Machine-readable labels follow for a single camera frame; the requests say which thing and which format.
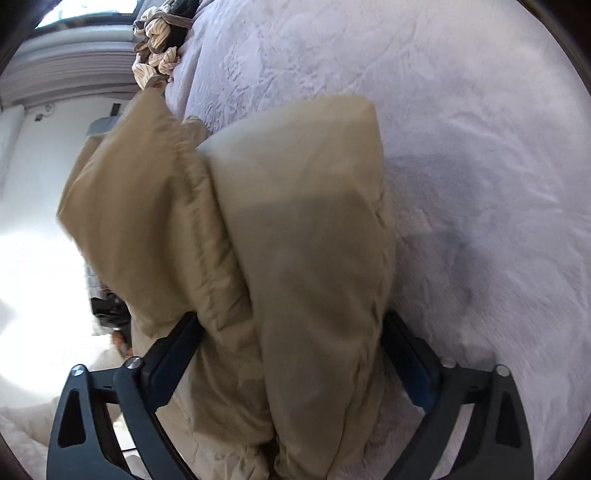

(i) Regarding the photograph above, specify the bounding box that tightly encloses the striped beige clothes pile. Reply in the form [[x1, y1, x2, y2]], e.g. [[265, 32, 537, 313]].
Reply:
[[131, 4, 195, 90]]

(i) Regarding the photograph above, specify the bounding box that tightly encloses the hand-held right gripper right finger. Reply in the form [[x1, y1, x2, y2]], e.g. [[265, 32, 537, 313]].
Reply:
[[382, 310, 535, 480]]

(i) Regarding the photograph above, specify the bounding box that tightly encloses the white fluffy rug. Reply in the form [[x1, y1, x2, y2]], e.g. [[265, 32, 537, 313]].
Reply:
[[0, 401, 52, 464]]

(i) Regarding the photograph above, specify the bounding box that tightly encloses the beige puffer jacket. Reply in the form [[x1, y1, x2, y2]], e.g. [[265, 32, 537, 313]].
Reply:
[[56, 88, 397, 480]]

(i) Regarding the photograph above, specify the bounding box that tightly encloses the white pleated curtain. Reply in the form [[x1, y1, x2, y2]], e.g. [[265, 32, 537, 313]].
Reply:
[[0, 27, 140, 110]]

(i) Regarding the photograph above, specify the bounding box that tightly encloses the window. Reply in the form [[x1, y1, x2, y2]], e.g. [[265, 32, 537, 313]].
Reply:
[[34, 0, 139, 29]]

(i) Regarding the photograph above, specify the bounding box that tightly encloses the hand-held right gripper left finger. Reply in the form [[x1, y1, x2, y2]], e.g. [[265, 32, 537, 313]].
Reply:
[[46, 311, 206, 480]]

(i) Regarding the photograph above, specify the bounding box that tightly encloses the lavender plush blanket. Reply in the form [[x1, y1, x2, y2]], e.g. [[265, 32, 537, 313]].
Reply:
[[164, 0, 591, 480]]

